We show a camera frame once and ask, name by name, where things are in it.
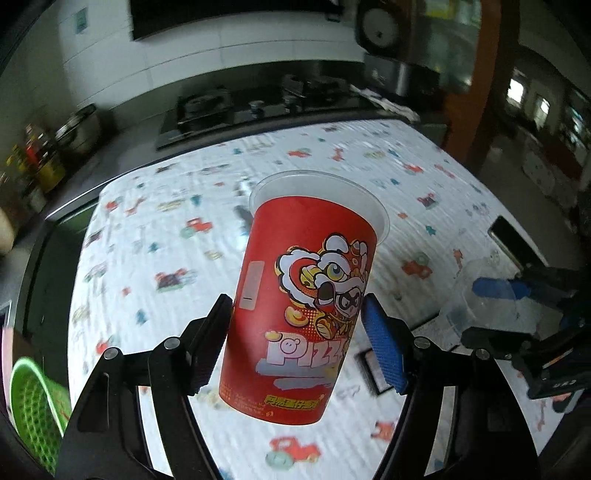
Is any steel kettle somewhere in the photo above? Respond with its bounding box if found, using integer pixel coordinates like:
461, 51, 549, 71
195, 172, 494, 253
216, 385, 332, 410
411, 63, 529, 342
365, 53, 413, 95

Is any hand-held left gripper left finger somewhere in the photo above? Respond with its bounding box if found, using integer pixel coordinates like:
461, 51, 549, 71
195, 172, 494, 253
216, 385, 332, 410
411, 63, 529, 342
51, 294, 234, 480

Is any green plastic basket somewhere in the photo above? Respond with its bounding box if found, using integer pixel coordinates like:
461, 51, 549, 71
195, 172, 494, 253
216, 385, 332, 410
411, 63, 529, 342
9, 357, 74, 472

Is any round wooden cutting board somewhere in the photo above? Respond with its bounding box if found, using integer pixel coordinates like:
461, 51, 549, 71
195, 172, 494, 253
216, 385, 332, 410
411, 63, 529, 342
0, 205, 16, 256

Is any steel cooking pot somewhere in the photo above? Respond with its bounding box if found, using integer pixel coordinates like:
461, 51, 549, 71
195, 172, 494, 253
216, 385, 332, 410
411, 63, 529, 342
55, 104, 101, 155

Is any white dish cloth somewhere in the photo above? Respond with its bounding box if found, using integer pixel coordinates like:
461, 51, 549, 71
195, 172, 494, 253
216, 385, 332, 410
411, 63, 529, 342
358, 88, 419, 121

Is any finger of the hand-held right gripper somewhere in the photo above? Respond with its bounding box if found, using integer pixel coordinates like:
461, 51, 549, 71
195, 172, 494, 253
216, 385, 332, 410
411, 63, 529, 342
473, 270, 587, 310
462, 325, 559, 363

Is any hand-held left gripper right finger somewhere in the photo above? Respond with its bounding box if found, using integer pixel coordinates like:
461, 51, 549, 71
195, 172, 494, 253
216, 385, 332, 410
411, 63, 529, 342
361, 294, 541, 480

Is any round black and white appliance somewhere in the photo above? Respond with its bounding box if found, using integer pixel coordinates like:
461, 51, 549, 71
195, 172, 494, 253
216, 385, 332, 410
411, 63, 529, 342
355, 0, 414, 58

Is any black smartphone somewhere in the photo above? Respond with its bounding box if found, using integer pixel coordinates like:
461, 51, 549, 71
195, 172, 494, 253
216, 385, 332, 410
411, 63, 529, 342
488, 216, 548, 268

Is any white animal print tablecloth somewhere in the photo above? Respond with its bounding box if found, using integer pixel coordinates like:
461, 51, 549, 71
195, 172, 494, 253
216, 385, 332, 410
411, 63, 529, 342
68, 119, 583, 480

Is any clear plastic cup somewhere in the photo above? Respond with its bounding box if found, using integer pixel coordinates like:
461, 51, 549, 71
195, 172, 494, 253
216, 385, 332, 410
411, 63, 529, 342
438, 258, 543, 344

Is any row of seasoning bottles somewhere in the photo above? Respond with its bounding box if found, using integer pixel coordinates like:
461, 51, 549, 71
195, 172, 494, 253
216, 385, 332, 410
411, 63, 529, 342
0, 122, 66, 213

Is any red lion print paper cup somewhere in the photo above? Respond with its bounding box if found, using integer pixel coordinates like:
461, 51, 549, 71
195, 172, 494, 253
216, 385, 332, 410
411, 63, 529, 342
218, 170, 391, 426

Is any black gas stove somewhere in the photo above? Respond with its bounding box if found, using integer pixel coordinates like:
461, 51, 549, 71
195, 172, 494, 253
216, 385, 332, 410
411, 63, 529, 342
156, 74, 375, 151

